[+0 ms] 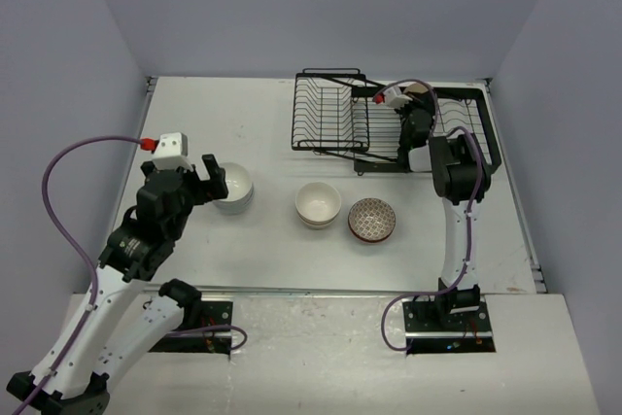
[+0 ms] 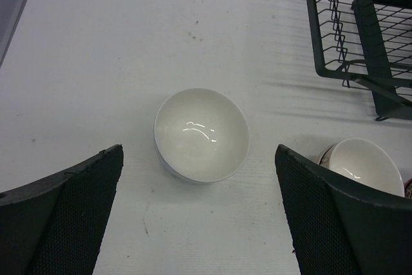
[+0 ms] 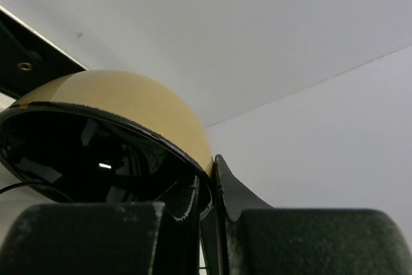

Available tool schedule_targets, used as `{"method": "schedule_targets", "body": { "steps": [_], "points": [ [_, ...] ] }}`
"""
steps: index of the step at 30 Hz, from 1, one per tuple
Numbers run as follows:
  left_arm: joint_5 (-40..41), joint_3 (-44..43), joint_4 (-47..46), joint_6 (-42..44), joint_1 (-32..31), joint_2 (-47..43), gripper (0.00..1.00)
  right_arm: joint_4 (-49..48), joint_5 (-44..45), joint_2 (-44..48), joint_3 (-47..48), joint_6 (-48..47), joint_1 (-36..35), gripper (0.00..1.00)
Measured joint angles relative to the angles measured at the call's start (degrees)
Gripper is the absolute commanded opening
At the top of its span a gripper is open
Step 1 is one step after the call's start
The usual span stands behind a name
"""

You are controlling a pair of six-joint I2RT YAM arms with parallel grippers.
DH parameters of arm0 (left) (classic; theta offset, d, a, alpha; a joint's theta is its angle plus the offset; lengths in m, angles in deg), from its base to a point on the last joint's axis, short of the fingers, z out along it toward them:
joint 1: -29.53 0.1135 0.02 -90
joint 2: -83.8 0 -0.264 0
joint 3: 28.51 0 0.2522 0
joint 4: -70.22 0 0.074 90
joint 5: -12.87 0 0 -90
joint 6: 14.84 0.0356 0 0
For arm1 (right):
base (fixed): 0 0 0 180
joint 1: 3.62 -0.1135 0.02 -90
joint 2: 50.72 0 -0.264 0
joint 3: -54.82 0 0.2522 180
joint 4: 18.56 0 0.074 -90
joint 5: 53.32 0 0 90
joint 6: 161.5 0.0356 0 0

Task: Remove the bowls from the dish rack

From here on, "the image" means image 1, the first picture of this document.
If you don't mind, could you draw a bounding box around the white bowl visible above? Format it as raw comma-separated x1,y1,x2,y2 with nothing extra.
220,162,254,202
214,198,252,215
214,188,254,208

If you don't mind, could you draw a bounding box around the white bowl front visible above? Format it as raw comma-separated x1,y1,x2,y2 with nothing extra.
214,198,252,215

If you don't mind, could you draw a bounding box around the beige bowl black interior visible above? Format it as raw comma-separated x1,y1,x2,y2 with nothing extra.
403,83,436,108

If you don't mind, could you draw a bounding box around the cream bowl orange flower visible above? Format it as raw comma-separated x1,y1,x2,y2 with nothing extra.
297,214,338,230

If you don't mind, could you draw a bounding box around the brown patterned bowl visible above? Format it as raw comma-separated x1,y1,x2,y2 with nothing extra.
347,197,397,228

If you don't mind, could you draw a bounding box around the red patterned bowl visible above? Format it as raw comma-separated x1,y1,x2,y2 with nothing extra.
348,225,395,244

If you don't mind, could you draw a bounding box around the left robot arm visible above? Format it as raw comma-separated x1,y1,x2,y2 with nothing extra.
7,155,228,414

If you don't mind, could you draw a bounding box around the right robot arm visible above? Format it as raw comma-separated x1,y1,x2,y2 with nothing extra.
397,91,492,330

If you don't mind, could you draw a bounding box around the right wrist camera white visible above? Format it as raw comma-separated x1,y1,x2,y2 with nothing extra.
381,86,413,110

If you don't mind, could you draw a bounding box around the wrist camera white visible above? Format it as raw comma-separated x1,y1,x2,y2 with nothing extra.
381,86,413,110
152,132,192,171

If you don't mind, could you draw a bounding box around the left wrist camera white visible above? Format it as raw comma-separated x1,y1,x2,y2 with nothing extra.
152,132,192,171

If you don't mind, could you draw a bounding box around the black wire dish rack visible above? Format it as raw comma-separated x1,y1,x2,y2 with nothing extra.
291,68,501,175

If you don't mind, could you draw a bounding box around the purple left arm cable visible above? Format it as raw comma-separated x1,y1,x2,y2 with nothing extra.
9,135,248,415

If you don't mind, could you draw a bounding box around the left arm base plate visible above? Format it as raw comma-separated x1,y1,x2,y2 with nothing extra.
150,300,233,356

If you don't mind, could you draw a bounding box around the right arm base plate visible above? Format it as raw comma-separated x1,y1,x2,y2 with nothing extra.
402,298,496,355

